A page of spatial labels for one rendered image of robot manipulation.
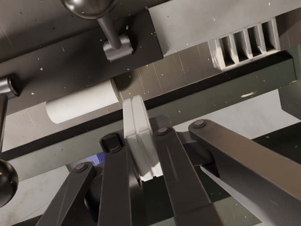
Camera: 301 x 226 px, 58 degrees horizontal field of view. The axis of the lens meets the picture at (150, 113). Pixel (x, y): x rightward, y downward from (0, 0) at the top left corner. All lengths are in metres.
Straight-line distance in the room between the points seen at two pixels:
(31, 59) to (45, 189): 9.29
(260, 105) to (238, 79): 1.66
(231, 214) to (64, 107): 0.25
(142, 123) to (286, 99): 0.39
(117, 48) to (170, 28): 0.06
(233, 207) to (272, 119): 1.73
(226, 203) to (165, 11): 0.24
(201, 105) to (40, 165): 0.26
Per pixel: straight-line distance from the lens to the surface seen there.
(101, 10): 0.17
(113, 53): 0.26
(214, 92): 0.41
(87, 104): 0.31
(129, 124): 0.16
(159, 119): 0.17
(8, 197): 0.23
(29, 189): 9.47
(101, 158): 2.88
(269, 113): 2.06
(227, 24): 0.30
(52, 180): 9.54
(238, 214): 0.39
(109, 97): 0.31
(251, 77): 0.43
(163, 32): 0.29
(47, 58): 0.28
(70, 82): 0.28
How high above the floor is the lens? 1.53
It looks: 29 degrees down
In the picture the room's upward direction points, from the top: 121 degrees counter-clockwise
